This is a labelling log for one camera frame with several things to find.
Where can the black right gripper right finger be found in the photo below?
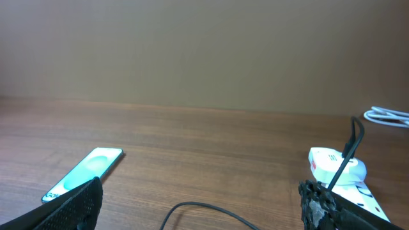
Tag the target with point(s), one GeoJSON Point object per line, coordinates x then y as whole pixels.
{"type": "Point", "coordinates": [323, 209]}

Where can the white power strip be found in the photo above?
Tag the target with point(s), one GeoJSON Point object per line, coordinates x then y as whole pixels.
{"type": "Point", "coordinates": [359, 194]}

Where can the white charger adapter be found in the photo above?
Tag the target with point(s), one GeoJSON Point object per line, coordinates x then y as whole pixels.
{"type": "Point", "coordinates": [325, 162]}

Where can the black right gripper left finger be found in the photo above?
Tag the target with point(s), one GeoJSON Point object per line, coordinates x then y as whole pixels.
{"type": "Point", "coordinates": [77, 209]}

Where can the Galaxy smartphone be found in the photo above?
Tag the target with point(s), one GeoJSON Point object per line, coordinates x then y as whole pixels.
{"type": "Point", "coordinates": [98, 163]}

